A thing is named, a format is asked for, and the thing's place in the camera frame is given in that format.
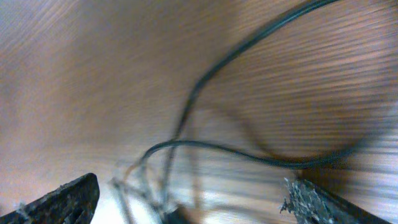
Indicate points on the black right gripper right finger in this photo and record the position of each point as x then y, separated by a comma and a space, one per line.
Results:
312, 204

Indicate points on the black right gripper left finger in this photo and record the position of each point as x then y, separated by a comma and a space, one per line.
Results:
71, 203

